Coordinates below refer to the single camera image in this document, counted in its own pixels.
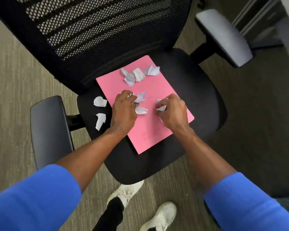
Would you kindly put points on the white sneaker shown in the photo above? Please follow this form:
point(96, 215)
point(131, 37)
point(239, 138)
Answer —
point(126, 191)
point(161, 217)

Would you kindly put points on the pink paper folder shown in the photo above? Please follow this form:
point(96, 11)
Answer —
point(159, 86)

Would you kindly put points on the blue left sleeve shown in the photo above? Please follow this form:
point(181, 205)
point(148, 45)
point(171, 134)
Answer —
point(33, 202)

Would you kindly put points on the grey metal furniture frame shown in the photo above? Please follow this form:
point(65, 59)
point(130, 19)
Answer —
point(257, 24)

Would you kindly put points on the blue right sleeve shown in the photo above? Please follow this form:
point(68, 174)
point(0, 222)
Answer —
point(250, 206)

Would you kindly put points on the person's left forearm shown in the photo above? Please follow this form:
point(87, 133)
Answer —
point(91, 156)

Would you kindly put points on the person's left thumb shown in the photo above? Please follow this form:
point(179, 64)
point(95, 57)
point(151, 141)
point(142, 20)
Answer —
point(135, 107)

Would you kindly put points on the person's left hand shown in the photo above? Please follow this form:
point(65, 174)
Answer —
point(122, 113)

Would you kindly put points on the person's right thumb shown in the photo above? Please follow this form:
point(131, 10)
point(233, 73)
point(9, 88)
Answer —
point(159, 113)

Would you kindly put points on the black chair armrest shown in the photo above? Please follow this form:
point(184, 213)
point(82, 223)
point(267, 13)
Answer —
point(50, 129)
point(224, 38)

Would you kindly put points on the person's right forearm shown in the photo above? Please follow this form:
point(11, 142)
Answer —
point(204, 158)

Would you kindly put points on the black mesh chair backrest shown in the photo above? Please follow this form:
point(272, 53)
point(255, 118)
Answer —
point(62, 64)

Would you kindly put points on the black padded chair seat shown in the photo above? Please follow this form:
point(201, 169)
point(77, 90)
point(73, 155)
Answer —
point(197, 93)

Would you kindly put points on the white torn paper scrap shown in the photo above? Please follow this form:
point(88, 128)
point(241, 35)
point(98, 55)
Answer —
point(130, 79)
point(100, 120)
point(124, 71)
point(162, 108)
point(152, 70)
point(141, 110)
point(139, 74)
point(100, 101)
point(141, 97)

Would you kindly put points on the person's right hand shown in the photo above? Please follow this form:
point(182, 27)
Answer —
point(175, 113)

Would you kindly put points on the black trouser leg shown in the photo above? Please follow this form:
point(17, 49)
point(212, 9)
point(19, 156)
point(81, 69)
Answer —
point(109, 216)

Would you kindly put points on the blue sleeve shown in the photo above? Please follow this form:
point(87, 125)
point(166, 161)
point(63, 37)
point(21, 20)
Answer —
point(33, 202)
point(250, 206)

